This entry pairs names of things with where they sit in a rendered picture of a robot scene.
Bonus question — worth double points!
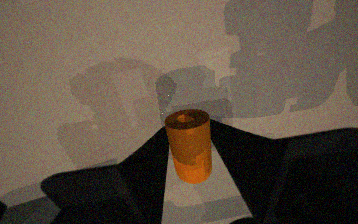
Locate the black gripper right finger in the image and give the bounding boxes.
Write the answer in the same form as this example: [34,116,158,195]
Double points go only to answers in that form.
[210,119,358,224]

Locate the orange knob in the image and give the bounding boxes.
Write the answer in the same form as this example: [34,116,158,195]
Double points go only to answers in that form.
[164,109,212,184]

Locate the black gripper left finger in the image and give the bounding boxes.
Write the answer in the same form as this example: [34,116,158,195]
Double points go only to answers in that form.
[41,126,169,224]

